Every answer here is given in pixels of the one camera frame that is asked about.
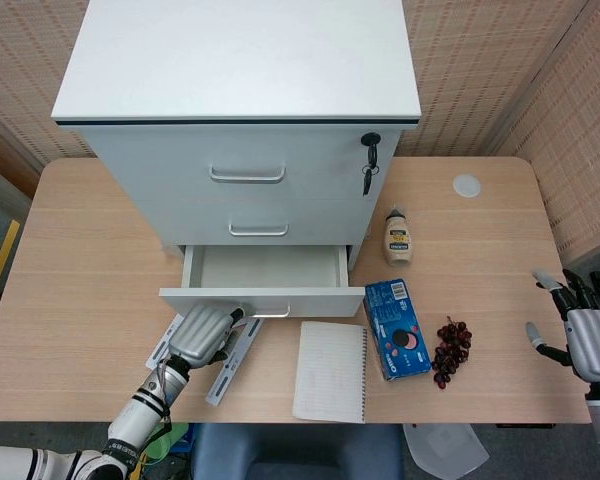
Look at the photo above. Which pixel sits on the dark red grape bunch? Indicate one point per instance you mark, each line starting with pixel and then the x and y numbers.
pixel 450 354

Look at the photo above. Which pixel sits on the beige sauce squeeze bottle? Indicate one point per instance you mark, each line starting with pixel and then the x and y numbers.
pixel 399 241

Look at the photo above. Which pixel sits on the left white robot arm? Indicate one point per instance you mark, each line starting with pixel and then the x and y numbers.
pixel 130 420

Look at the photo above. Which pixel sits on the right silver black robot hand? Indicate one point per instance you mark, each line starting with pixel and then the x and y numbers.
pixel 587 345

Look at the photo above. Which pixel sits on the translucent plastic bin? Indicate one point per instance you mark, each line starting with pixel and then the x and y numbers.
pixel 445 450

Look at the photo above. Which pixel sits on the black keys in lock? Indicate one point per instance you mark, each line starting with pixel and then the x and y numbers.
pixel 369 159

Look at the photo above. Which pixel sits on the white spiral notebook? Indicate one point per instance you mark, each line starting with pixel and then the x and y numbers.
pixel 330 371

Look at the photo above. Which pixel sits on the blue Oreo cookie box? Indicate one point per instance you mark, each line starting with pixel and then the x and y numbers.
pixel 395 327

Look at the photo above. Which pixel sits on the large white cabinet drawer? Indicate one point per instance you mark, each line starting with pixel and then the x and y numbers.
pixel 245 165

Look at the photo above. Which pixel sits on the white three-drawer cabinet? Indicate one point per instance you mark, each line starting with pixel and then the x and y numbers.
pixel 240 115

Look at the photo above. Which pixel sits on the blue office chair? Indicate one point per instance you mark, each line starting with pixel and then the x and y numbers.
pixel 297 452

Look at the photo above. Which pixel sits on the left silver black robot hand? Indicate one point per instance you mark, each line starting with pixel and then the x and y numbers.
pixel 204 336

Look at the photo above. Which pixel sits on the green plastic bucket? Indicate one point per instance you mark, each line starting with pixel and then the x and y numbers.
pixel 172 442

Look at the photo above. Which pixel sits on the silver folding laptop stand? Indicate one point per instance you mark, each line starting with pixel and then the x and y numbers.
pixel 235 360

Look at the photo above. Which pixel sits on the wooden desk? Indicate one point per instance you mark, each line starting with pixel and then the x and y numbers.
pixel 480 250

